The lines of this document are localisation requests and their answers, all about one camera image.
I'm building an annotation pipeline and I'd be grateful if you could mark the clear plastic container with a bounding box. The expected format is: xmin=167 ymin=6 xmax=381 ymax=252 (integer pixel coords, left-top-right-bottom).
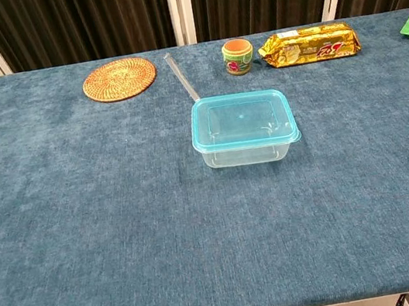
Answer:
xmin=199 ymin=133 xmax=297 ymax=174

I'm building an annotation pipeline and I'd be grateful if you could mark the translucent blue plastic container lid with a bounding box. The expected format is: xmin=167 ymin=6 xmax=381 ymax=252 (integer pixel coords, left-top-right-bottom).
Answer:
xmin=184 ymin=83 xmax=302 ymax=161

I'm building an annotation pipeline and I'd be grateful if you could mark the clear glass tube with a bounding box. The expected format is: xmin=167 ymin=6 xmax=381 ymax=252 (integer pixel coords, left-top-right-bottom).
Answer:
xmin=163 ymin=49 xmax=203 ymax=106

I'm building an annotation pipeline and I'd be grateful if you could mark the small colourful painted cup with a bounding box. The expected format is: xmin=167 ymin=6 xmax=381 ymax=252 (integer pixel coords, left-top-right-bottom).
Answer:
xmin=220 ymin=36 xmax=258 ymax=78

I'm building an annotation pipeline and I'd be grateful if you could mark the blue fabric table cloth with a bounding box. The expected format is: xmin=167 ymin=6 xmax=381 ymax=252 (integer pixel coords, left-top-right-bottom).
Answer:
xmin=0 ymin=6 xmax=409 ymax=306

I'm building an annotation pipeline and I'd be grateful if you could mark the round woven rattan coaster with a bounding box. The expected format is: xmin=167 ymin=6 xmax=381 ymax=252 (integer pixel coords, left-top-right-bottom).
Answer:
xmin=78 ymin=53 xmax=162 ymax=108

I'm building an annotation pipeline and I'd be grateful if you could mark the gold biscuit packet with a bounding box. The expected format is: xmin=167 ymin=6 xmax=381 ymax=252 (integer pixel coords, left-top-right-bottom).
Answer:
xmin=255 ymin=19 xmax=364 ymax=73

